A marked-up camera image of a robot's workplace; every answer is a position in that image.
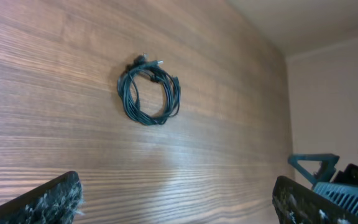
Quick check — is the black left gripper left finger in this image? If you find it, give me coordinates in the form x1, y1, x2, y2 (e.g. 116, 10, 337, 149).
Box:
0, 171, 84, 224

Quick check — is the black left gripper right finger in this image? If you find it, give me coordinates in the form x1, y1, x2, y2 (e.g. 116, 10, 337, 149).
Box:
272, 176, 358, 224

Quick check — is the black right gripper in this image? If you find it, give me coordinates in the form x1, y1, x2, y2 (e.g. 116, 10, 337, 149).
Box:
288, 153, 358, 216

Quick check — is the black cable bundle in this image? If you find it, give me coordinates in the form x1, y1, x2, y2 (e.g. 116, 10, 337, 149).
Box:
117, 53, 181, 126

